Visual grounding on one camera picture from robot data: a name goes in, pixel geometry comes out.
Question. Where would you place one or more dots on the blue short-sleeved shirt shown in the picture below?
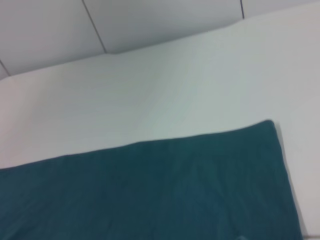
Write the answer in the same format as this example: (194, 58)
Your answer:
(150, 195)

